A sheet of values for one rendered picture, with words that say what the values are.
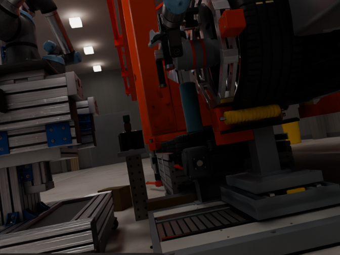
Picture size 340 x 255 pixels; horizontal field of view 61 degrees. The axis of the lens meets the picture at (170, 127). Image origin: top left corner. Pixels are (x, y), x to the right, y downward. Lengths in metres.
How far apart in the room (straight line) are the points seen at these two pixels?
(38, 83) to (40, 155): 0.30
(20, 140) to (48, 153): 0.13
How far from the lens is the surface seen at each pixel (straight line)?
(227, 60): 1.20
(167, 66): 1.22
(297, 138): 7.81
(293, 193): 1.27
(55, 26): 1.97
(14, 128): 1.23
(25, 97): 1.20
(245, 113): 1.30
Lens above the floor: 0.42
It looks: 4 degrees up
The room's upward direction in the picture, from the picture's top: 10 degrees counter-clockwise
